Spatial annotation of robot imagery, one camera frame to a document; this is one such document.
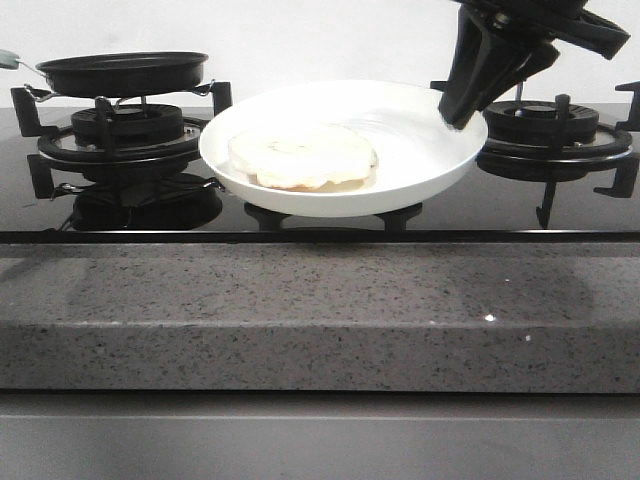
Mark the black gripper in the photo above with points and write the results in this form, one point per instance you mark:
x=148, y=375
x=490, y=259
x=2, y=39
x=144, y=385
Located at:
x=488, y=60

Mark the white round plate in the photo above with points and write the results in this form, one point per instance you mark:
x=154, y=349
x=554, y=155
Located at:
x=419, y=155

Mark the fried egg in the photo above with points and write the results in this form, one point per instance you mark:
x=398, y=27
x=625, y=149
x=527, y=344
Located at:
x=306, y=156

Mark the black frying pan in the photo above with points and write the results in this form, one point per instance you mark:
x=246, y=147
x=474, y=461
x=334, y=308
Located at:
x=122, y=75

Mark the right black gas burner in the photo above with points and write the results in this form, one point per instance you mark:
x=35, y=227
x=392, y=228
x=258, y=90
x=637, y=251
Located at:
x=537, y=122

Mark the black gas burner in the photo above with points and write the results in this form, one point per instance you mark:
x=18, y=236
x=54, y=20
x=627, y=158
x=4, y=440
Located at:
x=537, y=122
x=130, y=126

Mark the black glass gas hob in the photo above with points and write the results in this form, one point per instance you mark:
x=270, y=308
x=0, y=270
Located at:
x=40, y=204

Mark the left black gas burner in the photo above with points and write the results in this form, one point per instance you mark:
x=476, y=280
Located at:
x=130, y=126

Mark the left black pan support grate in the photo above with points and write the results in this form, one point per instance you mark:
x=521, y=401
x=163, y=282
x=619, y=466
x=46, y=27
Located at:
x=111, y=165

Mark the grey cabinet front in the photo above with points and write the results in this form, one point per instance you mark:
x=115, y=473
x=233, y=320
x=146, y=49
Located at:
x=163, y=435

